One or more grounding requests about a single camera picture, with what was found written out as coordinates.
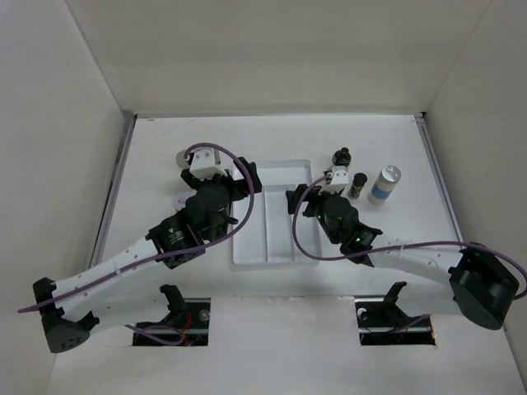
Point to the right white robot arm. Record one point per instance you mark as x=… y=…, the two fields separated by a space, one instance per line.
x=474 y=281

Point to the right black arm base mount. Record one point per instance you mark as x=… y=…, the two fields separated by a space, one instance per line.
x=382 y=323

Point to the small black cap spice bottle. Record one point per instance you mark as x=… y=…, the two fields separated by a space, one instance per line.
x=358 y=183

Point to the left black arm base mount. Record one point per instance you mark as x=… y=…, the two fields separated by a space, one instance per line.
x=184 y=322

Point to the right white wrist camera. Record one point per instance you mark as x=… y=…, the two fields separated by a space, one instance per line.
x=336 y=180

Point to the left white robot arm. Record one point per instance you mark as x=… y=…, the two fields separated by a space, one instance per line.
x=72 y=308

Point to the white red lid jar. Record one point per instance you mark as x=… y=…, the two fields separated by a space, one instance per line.
x=179 y=201

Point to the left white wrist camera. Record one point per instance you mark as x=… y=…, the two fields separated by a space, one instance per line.
x=204 y=164

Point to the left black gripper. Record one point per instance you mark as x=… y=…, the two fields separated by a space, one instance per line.
x=240 y=188

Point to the silver lid bead jar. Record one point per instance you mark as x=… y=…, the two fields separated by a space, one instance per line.
x=184 y=161
x=384 y=185

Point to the black cap white powder bottle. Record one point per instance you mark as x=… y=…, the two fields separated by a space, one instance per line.
x=342 y=157

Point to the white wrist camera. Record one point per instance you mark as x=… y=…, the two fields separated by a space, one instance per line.
x=336 y=180
x=204 y=164

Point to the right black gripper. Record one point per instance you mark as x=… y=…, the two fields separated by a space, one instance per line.
x=313 y=197

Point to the white divided organizer tray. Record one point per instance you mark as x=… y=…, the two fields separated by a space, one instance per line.
x=266 y=241

